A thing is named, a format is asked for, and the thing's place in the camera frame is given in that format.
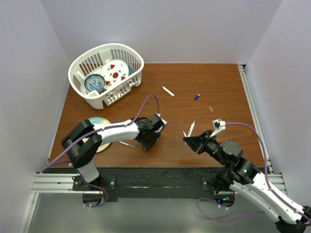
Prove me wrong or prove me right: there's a grey green pen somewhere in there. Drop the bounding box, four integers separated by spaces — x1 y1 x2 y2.
119 141 137 149

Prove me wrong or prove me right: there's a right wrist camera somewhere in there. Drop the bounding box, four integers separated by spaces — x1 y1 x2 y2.
211 119 226 137

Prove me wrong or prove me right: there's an aluminium frame rail right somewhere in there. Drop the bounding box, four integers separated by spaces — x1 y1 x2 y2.
237 64 288 195

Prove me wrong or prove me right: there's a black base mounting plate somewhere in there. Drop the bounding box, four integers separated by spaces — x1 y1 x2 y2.
72 166 272 203

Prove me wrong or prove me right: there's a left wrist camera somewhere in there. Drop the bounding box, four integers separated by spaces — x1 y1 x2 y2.
156 113 168 133

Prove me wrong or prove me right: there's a white purple-tip marker pen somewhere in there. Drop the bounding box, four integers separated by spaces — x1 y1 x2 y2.
187 120 195 137

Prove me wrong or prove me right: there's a blue rimmed plate behind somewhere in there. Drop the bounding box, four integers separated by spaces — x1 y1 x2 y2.
128 64 136 76

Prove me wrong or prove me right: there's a white plastic dish basket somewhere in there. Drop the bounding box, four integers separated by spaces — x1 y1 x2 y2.
68 43 144 109

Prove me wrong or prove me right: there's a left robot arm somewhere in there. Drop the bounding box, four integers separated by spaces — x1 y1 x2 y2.
61 114 167 190

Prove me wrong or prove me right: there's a light blue plate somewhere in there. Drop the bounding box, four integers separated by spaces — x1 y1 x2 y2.
82 116 112 154

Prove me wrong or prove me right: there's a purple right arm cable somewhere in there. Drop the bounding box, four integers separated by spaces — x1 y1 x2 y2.
196 121 311 223

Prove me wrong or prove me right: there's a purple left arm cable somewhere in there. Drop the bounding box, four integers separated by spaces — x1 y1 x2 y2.
41 94 161 214

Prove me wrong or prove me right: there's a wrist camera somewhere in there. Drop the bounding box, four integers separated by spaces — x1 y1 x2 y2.
211 119 226 137
156 113 168 133

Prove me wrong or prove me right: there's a blue white patterned bowl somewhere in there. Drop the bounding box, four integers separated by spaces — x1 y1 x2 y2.
84 74 105 92

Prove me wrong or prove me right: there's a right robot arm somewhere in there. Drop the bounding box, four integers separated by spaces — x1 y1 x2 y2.
183 130 311 233

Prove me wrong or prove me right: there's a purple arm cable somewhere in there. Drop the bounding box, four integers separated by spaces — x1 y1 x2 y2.
196 121 311 223
41 94 161 214

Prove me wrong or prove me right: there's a white green-end marker pen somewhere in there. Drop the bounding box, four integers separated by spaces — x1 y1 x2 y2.
162 86 175 98

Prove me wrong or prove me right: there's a white watermelon pattern plate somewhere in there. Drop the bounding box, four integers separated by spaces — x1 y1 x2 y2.
99 59 129 90

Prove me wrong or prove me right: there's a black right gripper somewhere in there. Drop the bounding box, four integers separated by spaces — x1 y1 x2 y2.
183 129 229 167

